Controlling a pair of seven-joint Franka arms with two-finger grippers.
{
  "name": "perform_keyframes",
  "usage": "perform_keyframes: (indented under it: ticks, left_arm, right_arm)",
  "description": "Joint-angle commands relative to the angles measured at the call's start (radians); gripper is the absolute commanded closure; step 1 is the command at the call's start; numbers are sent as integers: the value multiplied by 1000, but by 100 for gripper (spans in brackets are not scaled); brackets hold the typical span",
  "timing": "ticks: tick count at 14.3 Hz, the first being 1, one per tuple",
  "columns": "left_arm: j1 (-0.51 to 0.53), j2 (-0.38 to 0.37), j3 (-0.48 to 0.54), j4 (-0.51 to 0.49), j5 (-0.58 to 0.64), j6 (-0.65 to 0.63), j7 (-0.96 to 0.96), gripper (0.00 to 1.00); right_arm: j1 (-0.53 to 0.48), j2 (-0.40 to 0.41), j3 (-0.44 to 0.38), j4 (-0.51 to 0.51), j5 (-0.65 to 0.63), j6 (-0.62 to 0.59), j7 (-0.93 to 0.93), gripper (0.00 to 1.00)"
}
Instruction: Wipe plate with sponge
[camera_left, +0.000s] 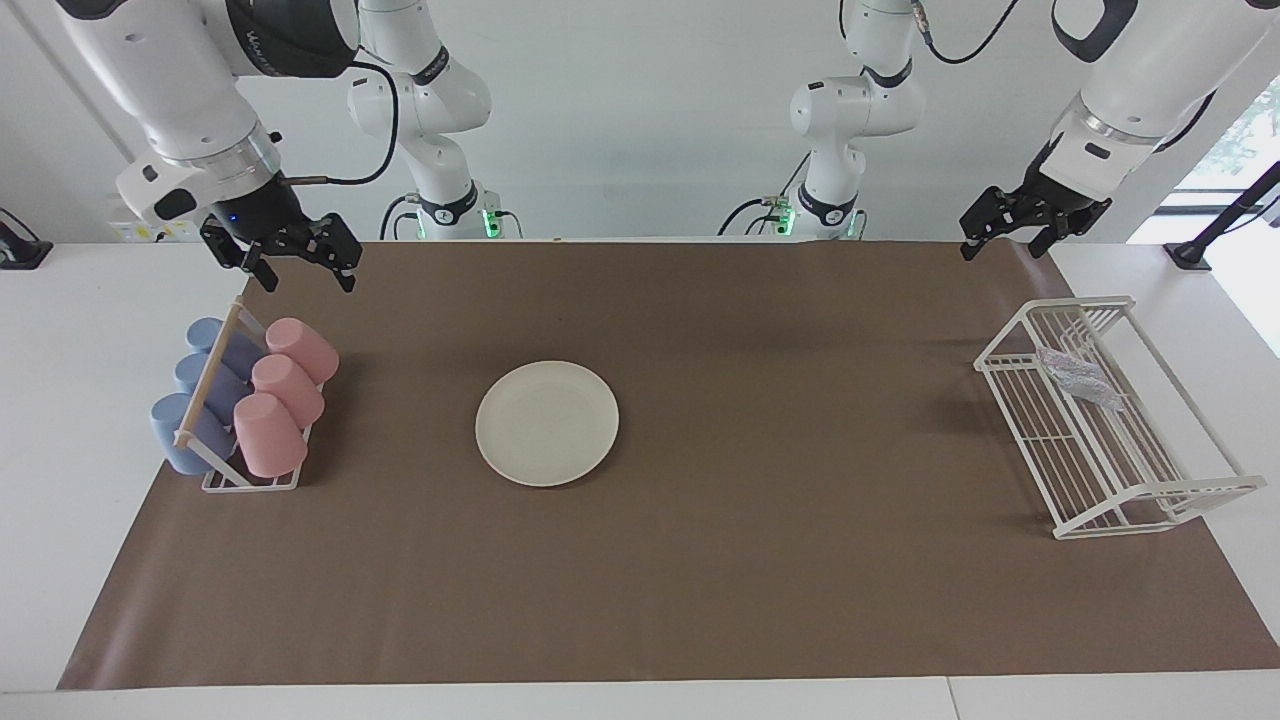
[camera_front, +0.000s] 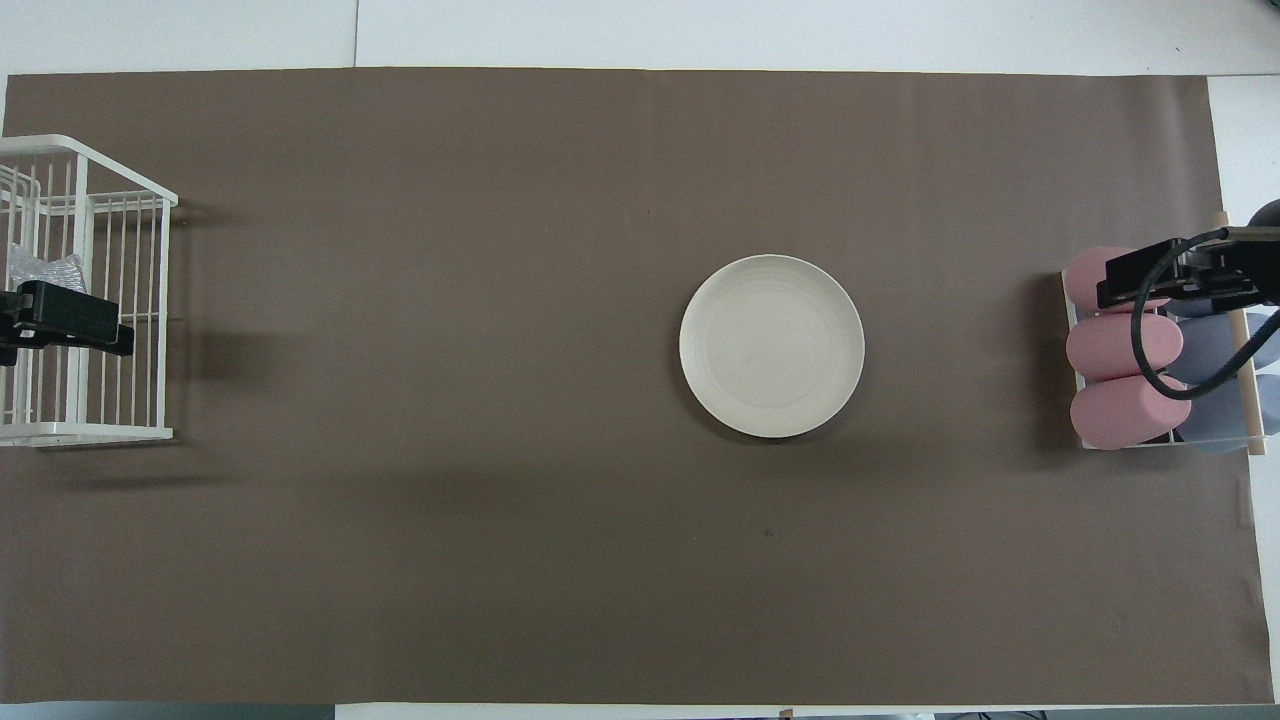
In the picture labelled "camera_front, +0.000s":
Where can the cream round plate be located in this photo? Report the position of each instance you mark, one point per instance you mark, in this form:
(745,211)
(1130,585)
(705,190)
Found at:
(771,346)

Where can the silver mesh sponge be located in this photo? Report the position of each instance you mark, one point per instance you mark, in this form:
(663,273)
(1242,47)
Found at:
(50,268)

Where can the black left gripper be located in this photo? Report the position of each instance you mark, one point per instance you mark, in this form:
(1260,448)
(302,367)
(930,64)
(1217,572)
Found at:
(65,312)

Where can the pink plastic cup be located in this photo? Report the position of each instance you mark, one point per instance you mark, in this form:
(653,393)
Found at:
(1082,275)
(1105,348)
(1120,415)

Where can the brown table mat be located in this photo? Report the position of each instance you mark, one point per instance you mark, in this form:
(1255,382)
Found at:
(500,400)

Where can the cup rack with wooden rod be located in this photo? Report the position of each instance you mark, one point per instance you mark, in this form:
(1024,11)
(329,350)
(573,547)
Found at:
(1245,400)

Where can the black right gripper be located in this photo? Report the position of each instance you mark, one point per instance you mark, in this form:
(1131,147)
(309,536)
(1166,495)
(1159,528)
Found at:
(1135,275)

